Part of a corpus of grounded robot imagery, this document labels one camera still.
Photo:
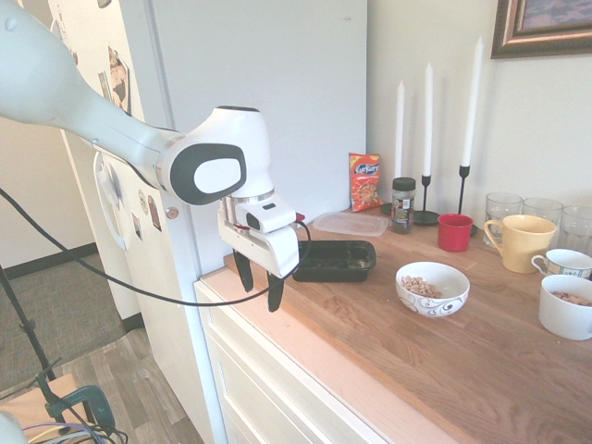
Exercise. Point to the white drawer cabinet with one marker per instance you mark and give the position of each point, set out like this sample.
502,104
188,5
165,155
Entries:
277,393

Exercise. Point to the large white mug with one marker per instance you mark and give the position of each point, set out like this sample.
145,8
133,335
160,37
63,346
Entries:
564,319

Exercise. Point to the reddish cereal in mug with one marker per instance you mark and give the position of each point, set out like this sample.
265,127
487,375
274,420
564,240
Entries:
573,298

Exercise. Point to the spice jar with black lid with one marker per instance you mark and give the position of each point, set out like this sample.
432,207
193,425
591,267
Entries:
402,208

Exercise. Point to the black candle holder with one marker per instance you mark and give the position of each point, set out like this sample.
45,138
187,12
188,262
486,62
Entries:
425,217
464,194
386,209

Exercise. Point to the white bowl with black swirls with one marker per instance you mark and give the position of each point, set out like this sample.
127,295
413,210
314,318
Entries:
435,305

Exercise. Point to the clear plastic lid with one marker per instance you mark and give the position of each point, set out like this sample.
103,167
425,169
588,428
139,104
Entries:
351,224

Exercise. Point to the black stand pole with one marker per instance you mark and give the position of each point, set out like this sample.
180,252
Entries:
22,326

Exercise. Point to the small white patterned cup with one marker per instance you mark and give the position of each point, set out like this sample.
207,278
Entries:
569,263

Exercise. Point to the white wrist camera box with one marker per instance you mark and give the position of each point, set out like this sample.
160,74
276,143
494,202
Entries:
273,215

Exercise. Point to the wooden robot table board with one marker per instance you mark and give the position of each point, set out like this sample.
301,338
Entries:
32,404

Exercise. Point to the small fridge magnet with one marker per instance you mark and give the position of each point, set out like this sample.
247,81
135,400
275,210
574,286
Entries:
137,226
154,213
142,201

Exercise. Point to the orange Kurkure snack bag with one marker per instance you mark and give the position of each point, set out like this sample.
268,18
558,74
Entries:
365,185

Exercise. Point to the round metal fridge knob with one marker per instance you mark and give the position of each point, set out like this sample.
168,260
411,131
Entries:
172,213

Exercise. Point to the short white taper candle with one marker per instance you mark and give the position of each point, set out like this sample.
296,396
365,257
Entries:
400,129

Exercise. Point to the framed picture with brown frame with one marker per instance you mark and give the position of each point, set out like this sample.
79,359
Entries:
509,28

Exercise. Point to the red mug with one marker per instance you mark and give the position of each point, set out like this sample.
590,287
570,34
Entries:
455,233

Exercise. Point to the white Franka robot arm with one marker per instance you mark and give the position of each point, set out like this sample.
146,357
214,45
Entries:
115,125

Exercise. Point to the photo fridge magnet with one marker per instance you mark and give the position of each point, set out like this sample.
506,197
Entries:
118,78

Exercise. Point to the medium white taper candle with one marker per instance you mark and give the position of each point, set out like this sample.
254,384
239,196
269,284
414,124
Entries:
428,120

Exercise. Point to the black plastic food tray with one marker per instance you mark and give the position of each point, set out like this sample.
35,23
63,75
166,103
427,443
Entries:
333,273

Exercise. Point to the tall white taper candle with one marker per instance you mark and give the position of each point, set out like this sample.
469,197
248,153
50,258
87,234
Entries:
472,102

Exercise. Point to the green screw clamp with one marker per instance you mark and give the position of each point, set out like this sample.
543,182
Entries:
92,398

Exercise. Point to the yellow mug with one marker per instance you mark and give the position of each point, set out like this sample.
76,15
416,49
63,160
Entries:
527,245

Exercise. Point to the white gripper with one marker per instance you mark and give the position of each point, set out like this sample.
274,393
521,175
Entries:
277,252

